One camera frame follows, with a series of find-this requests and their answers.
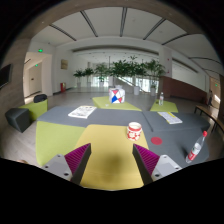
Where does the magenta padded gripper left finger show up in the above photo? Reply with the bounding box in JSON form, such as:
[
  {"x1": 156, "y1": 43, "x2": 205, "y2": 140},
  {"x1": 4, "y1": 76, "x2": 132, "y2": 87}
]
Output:
[{"x1": 42, "y1": 143, "x2": 91, "y2": 185}]

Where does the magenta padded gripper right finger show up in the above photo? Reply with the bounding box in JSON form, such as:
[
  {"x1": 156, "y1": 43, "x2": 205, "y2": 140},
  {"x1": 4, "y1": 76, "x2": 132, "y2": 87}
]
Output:
[{"x1": 132, "y1": 144, "x2": 181, "y2": 185}]

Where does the distant clear water bottle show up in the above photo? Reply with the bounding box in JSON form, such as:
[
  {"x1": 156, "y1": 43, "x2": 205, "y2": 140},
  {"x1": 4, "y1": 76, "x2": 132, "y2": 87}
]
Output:
[{"x1": 159, "y1": 92, "x2": 164, "y2": 106}]

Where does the red round coaster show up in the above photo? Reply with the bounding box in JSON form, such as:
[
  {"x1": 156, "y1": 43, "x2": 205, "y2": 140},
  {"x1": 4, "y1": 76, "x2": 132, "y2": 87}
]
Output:
[{"x1": 151, "y1": 137, "x2": 162, "y2": 145}]

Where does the red and white paper cup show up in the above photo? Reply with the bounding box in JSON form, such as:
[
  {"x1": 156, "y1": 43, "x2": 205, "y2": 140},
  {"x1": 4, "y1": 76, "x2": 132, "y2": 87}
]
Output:
[{"x1": 127, "y1": 122, "x2": 142, "y2": 141}]

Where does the clear bottle with red cap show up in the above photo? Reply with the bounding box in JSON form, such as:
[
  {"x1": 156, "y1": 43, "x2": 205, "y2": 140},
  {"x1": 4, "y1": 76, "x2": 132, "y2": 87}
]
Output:
[{"x1": 185, "y1": 131, "x2": 207, "y2": 163}]

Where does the yellow and white leaflet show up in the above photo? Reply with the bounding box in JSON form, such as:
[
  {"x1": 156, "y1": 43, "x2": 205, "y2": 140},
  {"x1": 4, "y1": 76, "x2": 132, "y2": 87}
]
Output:
[{"x1": 159, "y1": 112, "x2": 182, "y2": 124}]

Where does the open magazine on left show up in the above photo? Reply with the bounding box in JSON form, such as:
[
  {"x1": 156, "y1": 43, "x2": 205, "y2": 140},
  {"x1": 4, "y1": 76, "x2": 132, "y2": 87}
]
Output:
[{"x1": 68, "y1": 106, "x2": 96, "y2": 119}]

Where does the green cube seat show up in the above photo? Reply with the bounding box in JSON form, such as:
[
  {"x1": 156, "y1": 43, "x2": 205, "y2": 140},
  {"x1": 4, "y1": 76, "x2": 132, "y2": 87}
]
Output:
[{"x1": 22, "y1": 100, "x2": 48, "y2": 121}]

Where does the dark grey cube stool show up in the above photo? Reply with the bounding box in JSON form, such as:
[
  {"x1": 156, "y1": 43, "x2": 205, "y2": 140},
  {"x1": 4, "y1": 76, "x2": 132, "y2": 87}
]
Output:
[{"x1": 5, "y1": 108, "x2": 30, "y2": 133}]

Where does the black bag on seat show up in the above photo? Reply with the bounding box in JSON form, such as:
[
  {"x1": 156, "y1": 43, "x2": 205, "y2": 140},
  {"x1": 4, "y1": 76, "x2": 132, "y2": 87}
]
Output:
[{"x1": 33, "y1": 94, "x2": 47, "y2": 103}]

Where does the red blue white cube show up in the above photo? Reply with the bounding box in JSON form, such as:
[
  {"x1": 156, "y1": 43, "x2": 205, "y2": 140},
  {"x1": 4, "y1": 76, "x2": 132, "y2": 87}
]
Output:
[{"x1": 109, "y1": 88, "x2": 125, "y2": 104}]

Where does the wooden bench on right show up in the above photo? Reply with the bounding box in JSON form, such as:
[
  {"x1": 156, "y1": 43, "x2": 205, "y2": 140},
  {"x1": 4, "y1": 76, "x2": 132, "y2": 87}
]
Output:
[{"x1": 194, "y1": 105, "x2": 224, "y2": 133}]

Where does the red fire extinguisher box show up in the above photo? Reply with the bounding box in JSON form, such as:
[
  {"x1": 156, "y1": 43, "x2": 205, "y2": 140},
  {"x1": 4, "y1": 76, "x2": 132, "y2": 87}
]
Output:
[{"x1": 60, "y1": 82, "x2": 66, "y2": 93}]

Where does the potted green plants row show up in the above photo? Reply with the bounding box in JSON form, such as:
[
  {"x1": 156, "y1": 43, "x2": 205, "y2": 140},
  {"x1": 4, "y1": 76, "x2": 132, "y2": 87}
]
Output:
[{"x1": 74, "y1": 56, "x2": 165, "y2": 87}]

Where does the framed wall poster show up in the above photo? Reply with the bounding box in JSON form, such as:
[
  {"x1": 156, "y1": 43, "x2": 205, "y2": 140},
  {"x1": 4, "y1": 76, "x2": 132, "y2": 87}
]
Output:
[{"x1": 61, "y1": 59, "x2": 68, "y2": 70}]

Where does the black wall television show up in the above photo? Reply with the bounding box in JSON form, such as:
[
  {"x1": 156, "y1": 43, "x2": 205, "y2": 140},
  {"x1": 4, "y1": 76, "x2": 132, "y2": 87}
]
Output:
[{"x1": 0, "y1": 64, "x2": 13, "y2": 89}]

